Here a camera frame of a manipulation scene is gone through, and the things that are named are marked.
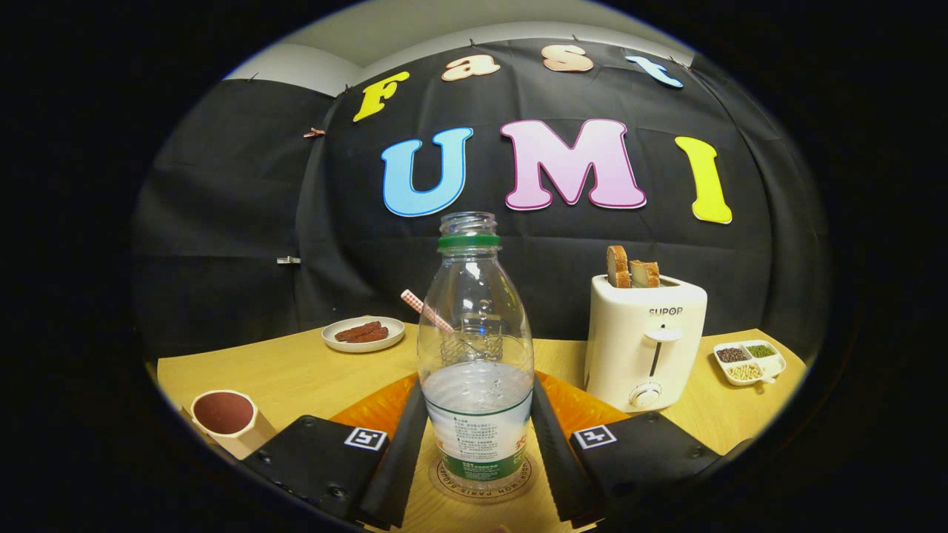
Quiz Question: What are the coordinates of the white divided dish with beans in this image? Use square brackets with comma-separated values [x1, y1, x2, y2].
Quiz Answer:
[713, 340, 787, 387]

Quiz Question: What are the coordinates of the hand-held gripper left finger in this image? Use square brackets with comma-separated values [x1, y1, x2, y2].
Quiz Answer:
[241, 372, 430, 531]

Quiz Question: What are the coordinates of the clear plastic bottle green label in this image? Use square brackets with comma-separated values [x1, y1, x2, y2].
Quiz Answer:
[416, 212, 535, 491]

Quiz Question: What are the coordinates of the white round plate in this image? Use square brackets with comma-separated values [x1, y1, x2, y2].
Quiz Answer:
[321, 316, 406, 353]

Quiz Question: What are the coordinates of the round wooden coaster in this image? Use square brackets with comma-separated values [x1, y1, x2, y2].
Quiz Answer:
[428, 452, 534, 506]

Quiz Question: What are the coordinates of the ribbed clear glass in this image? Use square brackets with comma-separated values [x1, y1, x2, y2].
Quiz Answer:
[441, 318, 506, 365]

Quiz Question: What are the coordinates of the white toaster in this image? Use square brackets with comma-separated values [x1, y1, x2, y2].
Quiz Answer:
[584, 274, 708, 413]

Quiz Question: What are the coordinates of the beige cup with wooden handle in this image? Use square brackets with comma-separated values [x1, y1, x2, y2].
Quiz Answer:
[181, 390, 278, 460]

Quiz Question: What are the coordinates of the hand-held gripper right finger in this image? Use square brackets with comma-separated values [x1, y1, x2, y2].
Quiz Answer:
[530, 370, 741, 531]

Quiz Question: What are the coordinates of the wooden table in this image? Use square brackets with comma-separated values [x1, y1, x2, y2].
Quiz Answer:
[156, 322, 808, 533]

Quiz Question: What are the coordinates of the black backdrop cloth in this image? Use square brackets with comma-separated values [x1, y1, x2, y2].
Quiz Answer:
[133, 37, 830, 361]

